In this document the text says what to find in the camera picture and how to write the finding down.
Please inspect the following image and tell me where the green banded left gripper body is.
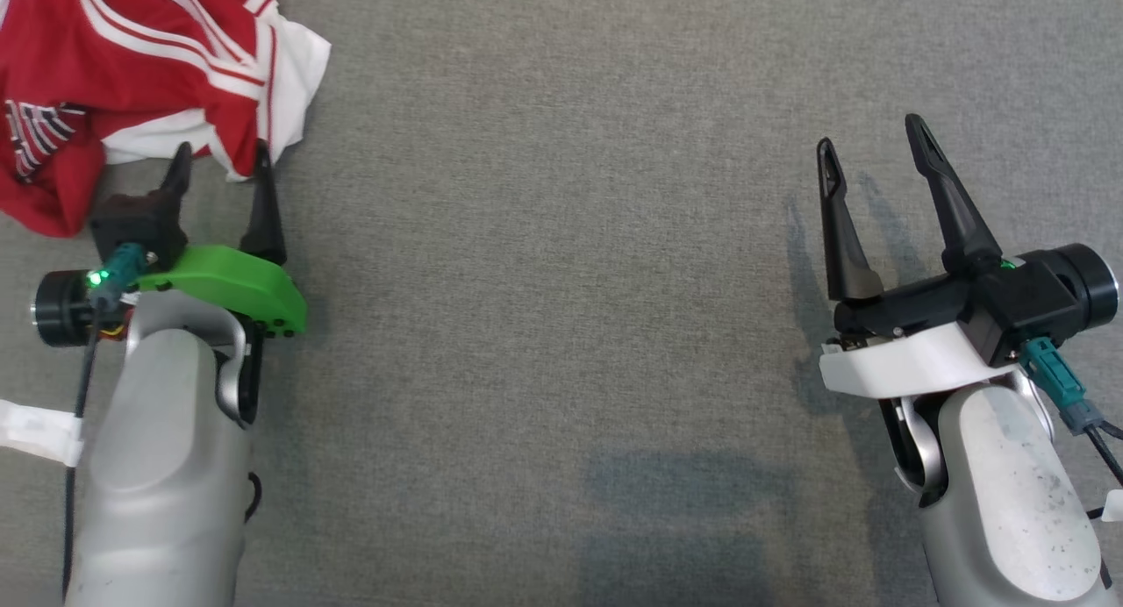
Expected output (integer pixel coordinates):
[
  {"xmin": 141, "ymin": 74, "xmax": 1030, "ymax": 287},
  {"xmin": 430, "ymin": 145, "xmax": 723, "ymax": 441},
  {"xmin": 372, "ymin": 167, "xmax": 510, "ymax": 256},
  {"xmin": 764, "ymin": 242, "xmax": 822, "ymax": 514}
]
[{"xmin": 136, "ymin": 243, "xmax": 308, "ymax": 338}]

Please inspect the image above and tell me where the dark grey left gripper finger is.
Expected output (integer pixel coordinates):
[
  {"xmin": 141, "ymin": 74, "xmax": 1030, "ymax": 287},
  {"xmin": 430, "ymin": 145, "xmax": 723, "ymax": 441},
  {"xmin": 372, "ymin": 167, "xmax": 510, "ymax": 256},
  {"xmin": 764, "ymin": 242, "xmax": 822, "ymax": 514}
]
[
  {"xmin": 239, "ymin": 140, "xmax": 288, "ymax": 268},
  {"xmin": 161, "ymin": 142, "xmax": 194, "ymax": 196}
]

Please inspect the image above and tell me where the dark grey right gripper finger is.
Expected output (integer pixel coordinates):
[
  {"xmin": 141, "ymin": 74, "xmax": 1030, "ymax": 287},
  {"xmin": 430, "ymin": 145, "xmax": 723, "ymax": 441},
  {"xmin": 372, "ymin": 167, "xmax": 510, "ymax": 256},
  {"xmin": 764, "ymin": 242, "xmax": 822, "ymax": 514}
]
[
  {"xmin": 904, "ymin": 113, "xmax": 1004, "ymax": 279},
  {"xmin": 816, "ymin": 138, "xmax": 885, "ymax": 303}
]

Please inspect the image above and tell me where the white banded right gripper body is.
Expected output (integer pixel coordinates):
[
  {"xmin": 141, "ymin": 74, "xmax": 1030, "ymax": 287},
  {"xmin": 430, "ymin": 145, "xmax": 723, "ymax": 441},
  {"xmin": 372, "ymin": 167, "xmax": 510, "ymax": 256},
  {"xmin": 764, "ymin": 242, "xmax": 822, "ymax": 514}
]
[{"xmin": 819, "ymin": 274, "xmax": 1023, "ymax": 399}]

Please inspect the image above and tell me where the red white sports jersey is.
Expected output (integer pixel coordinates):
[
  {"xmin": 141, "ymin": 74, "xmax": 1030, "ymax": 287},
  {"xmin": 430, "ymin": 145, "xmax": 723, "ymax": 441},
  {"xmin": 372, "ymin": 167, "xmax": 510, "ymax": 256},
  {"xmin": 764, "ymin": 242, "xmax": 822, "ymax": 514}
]
[{"xmin": 0, "ymin": 0, "xmax": 333, "ymax": 184}]

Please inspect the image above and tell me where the black cylindrical right gripper motor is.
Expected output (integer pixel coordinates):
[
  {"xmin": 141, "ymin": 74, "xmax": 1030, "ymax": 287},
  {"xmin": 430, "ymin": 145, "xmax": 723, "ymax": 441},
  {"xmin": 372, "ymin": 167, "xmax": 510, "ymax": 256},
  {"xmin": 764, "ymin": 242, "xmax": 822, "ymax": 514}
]
[{"xmin": 1053, "ymin": 243, "xmax": 1120, "ymax": 327}]

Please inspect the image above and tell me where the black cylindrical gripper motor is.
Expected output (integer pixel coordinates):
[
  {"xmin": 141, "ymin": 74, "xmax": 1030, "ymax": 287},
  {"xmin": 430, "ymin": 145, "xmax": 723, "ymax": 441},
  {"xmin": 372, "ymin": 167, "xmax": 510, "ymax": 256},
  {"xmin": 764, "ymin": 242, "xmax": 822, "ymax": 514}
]
[
  {"xmin": 32, "ymin": 269, "xmax": 99, "ymax": 349},
  {"xmin": 1053, "ymin": 243, "xmax": 1120, "ymax": 327}
]

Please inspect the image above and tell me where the black cylindrical left gripper motor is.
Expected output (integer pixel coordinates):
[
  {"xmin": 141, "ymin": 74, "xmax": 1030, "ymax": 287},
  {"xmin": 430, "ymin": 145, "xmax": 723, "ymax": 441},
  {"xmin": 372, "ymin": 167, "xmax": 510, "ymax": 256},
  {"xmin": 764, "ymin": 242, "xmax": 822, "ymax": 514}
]
[{"xmin": 32, "ymin": 269, "xmax": 99, "ymax": 349}]

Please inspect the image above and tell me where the teal left cable connector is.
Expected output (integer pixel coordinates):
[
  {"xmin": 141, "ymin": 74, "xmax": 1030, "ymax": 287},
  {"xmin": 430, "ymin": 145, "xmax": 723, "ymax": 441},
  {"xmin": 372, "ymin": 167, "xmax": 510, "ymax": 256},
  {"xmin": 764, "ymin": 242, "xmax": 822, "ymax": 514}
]
[{"xmin": 86, "ymin": 243, "xmax": 146, "ymax": 314}]

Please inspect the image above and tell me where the teal cable connector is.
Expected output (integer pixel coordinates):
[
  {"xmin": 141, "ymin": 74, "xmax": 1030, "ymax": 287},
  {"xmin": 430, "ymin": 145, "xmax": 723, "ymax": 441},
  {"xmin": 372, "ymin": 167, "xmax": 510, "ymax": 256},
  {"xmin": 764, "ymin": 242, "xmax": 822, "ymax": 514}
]
[
  {"xmin": 1018, "ymin": 335, "xmax": 1105, "ymax": 434},
  {"xmin": 86, "ymin": 243, "xmax": 146, "ymax": 314}
]

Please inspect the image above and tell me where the teal right cable connector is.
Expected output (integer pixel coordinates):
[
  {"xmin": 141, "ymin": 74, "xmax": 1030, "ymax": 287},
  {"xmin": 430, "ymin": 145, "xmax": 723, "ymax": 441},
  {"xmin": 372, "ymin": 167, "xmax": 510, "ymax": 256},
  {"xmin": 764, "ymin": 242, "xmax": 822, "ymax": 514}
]
[{"xmin": 1018, "ymin": 335, "xmax": 1105, "ymax": 434}]

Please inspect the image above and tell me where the black left camera cable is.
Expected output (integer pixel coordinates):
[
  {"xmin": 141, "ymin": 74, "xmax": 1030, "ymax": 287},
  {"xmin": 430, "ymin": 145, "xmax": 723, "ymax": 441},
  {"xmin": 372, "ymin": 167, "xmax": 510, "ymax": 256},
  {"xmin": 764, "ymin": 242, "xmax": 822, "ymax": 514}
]
[{"xmin": 61, "ymin": 304, "xmax": 102, "ymax": 599}]

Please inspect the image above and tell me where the black camera cable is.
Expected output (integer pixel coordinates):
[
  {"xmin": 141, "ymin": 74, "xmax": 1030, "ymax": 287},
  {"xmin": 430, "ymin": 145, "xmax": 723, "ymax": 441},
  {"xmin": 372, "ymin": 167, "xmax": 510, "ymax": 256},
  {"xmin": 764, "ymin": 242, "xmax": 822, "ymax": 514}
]
[
  {"xmin": 61, "ymin": 304, "xmax": 102, "ymax": 599},
  {"xmin": 1084, "ymin": 418, "xmax": 1123, "ymax": 520}
]

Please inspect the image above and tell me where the black right camera cable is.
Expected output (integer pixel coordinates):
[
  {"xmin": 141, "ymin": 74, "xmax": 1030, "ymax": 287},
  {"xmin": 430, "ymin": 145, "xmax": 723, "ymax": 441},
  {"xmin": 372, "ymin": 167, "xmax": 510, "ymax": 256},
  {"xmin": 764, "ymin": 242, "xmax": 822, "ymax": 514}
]
[{"xmin": 1084, "ymin": 418, "xmax": 1123, "ymax": 520}]

